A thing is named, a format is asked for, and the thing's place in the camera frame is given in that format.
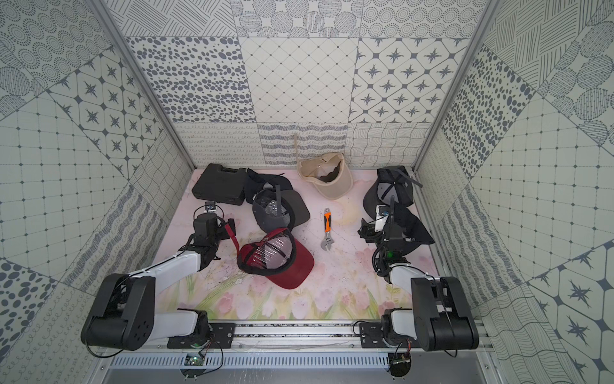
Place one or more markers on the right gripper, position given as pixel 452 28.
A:
pixel 368 230

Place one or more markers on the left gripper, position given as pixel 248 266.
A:
pixel 206 223

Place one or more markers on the dark grey baseball cap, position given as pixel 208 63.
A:
pixel 393 183

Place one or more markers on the black cap with white logo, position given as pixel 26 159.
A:
pixel 255 182

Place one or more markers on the beige baseball cap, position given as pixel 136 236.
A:
pixel 328 173

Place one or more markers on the red baseball cap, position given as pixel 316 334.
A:
pixel 278 256

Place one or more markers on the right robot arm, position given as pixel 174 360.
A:
pixel 440 317

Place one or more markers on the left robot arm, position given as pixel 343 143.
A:
pixel 124 316

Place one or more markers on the black plastic tool case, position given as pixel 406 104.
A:
pixel 221 184

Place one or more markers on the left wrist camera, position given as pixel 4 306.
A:
pixel 210 207

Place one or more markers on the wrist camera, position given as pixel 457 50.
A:
pixel 210 207
pixel 382 215

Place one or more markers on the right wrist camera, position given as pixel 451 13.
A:
pixel 382 215

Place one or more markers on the orange handled adjustable wrench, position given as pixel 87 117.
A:
pixel 327 241

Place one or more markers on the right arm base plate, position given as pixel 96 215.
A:
pixel 375 335

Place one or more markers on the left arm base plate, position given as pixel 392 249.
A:
pixel 220 334

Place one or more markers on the aluminium front rail frame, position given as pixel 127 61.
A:
pixel 300 352

